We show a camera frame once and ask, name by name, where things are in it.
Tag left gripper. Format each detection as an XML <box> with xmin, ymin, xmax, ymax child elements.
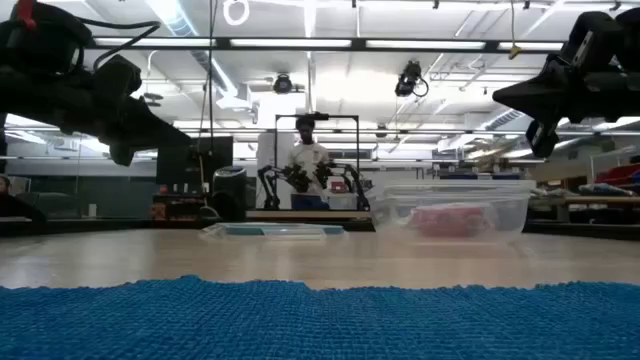
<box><xmin>0</xmin><ymin>54</ymin><xmax>192</xmax><ymax>150</ymax></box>

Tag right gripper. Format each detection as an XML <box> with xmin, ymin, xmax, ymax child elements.
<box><xmin>492</xmin><ymin>12</ymin><xmax>640</xmax><ymax>126</ymax></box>

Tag clear plastic container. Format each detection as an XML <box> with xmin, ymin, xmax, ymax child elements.
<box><xmin>367</xmin><ymin>178</ymin><xmax>537</xmax><ymax>246</ymax></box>

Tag pink soft object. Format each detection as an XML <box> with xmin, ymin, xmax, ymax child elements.
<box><xmin>447</xmin><ymin>203</ymin><xmax>496</xmax><ymax>239</ymax></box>

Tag clear lid teal seal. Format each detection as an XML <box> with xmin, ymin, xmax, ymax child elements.
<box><xmin>199</xmin><ymin>221</ymin><xmax>347</xmax><ymax>242</ymax></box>

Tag blue bandage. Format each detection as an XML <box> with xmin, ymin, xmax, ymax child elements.
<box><xmin>0</xmin><ymin>273</ymin><xmax>640</xmax><ymax>360</ymax></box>

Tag black monitor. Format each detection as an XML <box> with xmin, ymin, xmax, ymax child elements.
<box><xmin>156</xmin><ymin>136</ymin><xmax>235</xmax><ymax>187</ymax></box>

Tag dark shelf with red items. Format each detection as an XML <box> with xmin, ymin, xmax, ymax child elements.
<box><xmin>151</xmin><ymin>191</ymin><xmax>212</xmax><ymax>223</ymax></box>

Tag red storage bins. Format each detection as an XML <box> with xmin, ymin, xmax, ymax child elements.
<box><xmin>594</xmin><ymin>164</ymin><xmax>640</xmax><ymax>187</ymax></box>

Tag wooden side table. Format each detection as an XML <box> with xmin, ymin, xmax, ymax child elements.
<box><xmin>529</xmin><ymin>194</ymin><xmax>640</xmax><ymax>224</ymax></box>

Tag person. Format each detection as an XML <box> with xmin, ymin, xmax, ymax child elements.
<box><xmin>287</xmin><ymin>115</ymin><xmax>331</xmax><ymax>211</ymax></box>

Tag wooden background table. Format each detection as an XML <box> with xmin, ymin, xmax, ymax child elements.
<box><xmin>246</xmin><ymin>209</ymin><xmax>374</xmax><ymax>224</ymax></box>

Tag blue storage bin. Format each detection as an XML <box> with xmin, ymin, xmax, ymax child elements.
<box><xmin>290</xmin><ymin>193</ymin><xmax>331</xmax><ymax>212</ymax></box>

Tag white storage bin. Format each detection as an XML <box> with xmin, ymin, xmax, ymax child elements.
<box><xmin>327</xmin><ymin>192</ymin><xmax>359</xmax><ymax>211</ymax></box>

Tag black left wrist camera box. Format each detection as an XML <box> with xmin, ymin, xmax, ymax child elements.
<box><xmin>108</xmin><ymin>141</ymin><xmax>137</xmax><ymax>168</ymax></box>

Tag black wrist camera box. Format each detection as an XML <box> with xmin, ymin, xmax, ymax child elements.
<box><xmin>108</xmin><ymin>141</ymin><xmax>137</xmax><ymax>168</ymax></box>
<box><xmin>524</xmin><ymin>119</ymin><xmax>562</xmax><ymax>159</ymax></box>

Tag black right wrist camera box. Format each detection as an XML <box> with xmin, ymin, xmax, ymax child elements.
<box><xmin>524</xmin><ymin>119</ymin><xmax>562</xmax><ymax>159</ymax></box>

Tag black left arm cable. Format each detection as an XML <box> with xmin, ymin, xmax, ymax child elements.
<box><xmin>74</xmin><ymin>17</ymin><xmax>162</xmax><ymax>74</ymax></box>

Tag white hanging ring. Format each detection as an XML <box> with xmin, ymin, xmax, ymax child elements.
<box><xmin>222</xmin><ymin>0</ymin><xmax>251</xmax><ymax>27</ymax></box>

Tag red tape on cable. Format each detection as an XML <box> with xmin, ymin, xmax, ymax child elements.
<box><xmin>16</xmin><ymin>0</ymin><xmax>37</xmax><ymax>30</ymax></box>

